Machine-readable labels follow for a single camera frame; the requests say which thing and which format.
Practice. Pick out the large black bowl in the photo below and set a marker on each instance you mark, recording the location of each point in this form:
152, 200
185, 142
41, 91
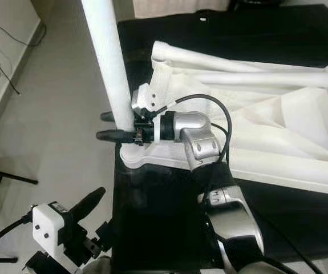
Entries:
255, 4

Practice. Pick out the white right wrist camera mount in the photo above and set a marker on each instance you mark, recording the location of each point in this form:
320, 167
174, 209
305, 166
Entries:
144, 103

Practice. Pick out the small white sticker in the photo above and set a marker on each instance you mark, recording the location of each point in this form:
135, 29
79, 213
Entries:
203, 19

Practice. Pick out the black tablecloth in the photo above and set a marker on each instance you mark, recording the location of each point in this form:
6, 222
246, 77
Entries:
243, 31

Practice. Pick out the white plastic table top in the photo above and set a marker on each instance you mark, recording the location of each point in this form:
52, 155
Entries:
278, 131

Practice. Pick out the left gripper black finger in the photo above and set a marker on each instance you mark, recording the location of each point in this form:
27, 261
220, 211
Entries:
105, 234
88, 203

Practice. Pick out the beige patterned low table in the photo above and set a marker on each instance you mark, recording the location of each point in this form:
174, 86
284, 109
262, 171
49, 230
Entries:
181, 7

